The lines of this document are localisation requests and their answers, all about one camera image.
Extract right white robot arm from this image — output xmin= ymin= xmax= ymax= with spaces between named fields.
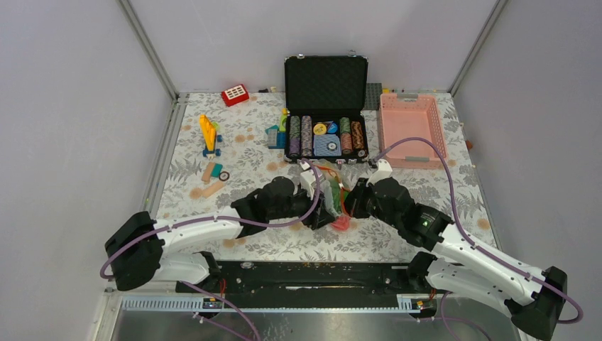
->
xmin=344 ymin=160 xmax=568 ymax=340

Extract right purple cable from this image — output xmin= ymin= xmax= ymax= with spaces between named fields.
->
xmin=371 ymin=137 xmax=584 ymax=341

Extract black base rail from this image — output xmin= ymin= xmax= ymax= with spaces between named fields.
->
xmin=175 ymin=259 xmax=442 ymax=310

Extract wooden cylinder block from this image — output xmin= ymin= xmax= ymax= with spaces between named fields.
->
xmin=202 ymin=180 xmax=225 ymax=198

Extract clear orange-zip bag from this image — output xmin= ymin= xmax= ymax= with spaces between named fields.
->
xmin=314 ymin=160 xmax=351 ymax=232

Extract teal blue block stack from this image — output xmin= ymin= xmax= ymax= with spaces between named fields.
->
xmin=265 ymin=125 xmax=286 ymax=149

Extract wooden teal toy blocks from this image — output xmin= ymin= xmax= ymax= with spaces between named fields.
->
xmin=202 ymin=162 xmax=230 ymax=184

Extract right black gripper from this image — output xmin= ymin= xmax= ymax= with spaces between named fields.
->
xmin=336 ymin=178 xmax=401 ymax=229

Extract floral table mat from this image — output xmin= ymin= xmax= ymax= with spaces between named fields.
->
xmin=158 ymin=93 xmax=496 ymax=263

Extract green white bok choy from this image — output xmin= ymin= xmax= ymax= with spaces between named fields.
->
xmin=329 ymin=178 xmax=342 ymax=214

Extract pink plastic basket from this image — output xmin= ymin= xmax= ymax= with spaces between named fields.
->
xmin=377 ymin=93 xmax=447 ymax=169

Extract grey building baseplate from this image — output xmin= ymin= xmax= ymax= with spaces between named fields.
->
xmin=363 ymin=82 xmax=383 ymax=110

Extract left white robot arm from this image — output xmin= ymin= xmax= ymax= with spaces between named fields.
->
xmin=99 ymin=159 xmax=336 ymax=292

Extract black poker chip case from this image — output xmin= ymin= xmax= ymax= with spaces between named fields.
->
xmin=284 ymin=55 xmax=369 ymax=164

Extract yellow blue toy cart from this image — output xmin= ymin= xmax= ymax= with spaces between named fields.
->
xmin=199 ymin=115 xmax=223 ymax=159

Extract red white toy block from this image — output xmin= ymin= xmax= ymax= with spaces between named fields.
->
xmin=221 ymin=84 xmax=250 ymax=107

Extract green yellow toy figure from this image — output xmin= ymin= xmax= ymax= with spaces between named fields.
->
xmin=279 ymin=108 xmax=289 ymax=132

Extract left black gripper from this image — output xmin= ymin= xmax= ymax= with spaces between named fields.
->
xmin=268 ymin=184 xmax=336 ymax=229

